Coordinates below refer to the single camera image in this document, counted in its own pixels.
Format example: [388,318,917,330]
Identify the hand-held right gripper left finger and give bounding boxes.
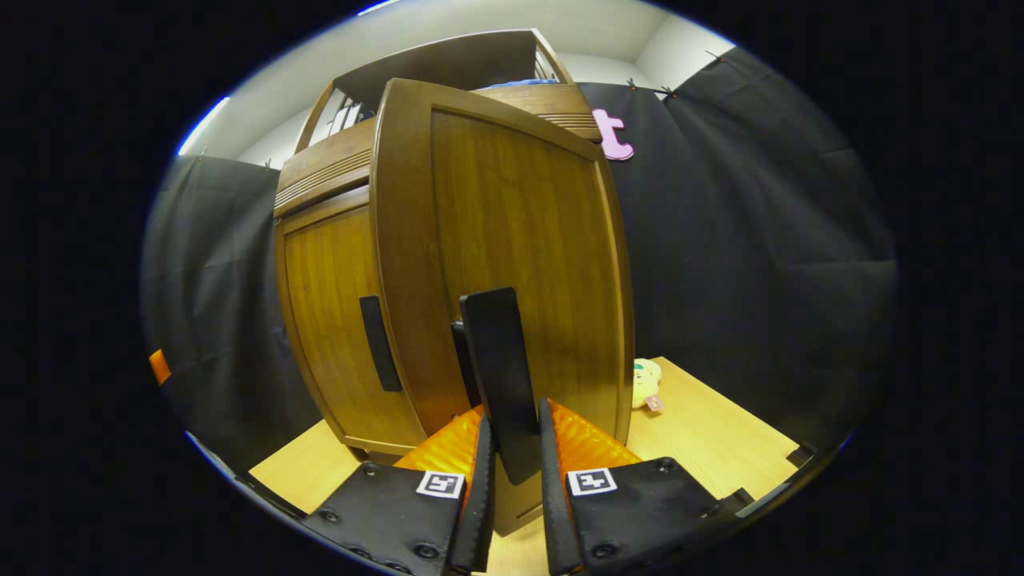
[302,404,497,576]

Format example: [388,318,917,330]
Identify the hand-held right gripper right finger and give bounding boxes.
[538,398,741,576]

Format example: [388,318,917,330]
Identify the black door handle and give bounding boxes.
[358,295,403,394]
[450,286,542,486]

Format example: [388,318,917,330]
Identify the wooden cabinet door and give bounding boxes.
[274,186,429,457]
[370,78,635,537]

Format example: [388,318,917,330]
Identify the wooden double-door shoe cabinet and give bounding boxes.
[272,29,635,537]

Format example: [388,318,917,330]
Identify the small plush toy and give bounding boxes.
[632,358,665,413]

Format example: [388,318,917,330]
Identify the row of white binders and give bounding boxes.
[326,100,377,137]

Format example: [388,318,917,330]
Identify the black backdrop cloth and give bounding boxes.
[142,46,897,473]

